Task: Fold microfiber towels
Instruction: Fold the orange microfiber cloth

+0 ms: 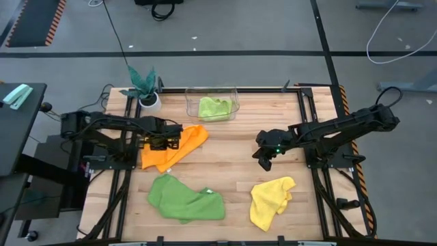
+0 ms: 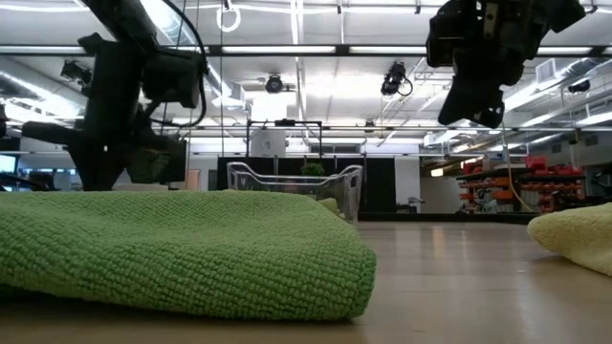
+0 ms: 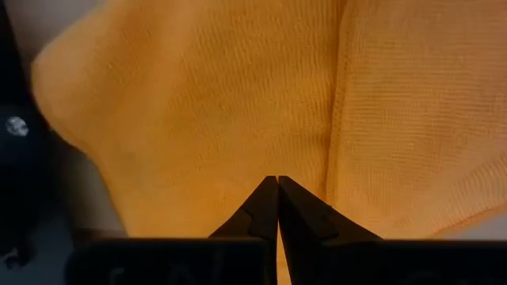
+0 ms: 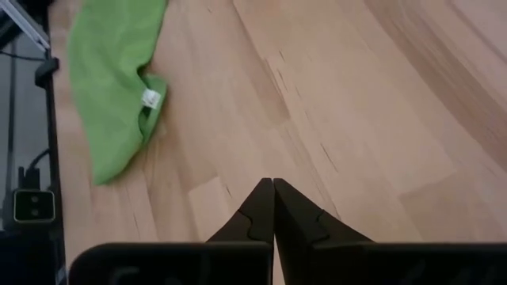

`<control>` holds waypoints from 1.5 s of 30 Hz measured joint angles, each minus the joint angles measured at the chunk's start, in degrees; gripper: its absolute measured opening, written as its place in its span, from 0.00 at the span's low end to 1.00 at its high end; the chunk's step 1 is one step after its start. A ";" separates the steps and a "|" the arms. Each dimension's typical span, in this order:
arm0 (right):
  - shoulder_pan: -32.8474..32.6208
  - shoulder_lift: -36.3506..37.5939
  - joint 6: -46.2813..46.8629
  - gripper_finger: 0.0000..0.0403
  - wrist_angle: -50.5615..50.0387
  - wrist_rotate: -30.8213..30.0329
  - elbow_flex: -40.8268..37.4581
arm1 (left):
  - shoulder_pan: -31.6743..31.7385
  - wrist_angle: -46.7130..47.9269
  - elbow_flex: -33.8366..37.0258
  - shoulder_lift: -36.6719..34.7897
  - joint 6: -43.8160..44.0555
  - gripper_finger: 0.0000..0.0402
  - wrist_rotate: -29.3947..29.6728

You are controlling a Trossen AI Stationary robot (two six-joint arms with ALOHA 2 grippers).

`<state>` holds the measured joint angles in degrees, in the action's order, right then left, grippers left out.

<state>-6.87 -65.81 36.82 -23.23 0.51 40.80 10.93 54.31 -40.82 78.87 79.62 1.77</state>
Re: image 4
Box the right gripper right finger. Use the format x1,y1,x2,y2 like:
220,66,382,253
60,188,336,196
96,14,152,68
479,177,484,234
273,177,374,285

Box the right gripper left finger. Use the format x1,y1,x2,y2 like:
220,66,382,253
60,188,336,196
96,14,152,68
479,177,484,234
205,177,276,245

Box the dark green microfiber towel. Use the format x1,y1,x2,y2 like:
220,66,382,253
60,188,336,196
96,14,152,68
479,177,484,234
66,0,170,187

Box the white aluminium bar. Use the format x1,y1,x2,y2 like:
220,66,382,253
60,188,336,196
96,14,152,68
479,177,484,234
0,0,52,51

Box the small black camera box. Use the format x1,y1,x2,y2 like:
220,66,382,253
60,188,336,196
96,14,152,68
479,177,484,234
13,188,56,223

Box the black camera cable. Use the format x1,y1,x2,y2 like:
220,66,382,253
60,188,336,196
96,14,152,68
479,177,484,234
17,148,51,191

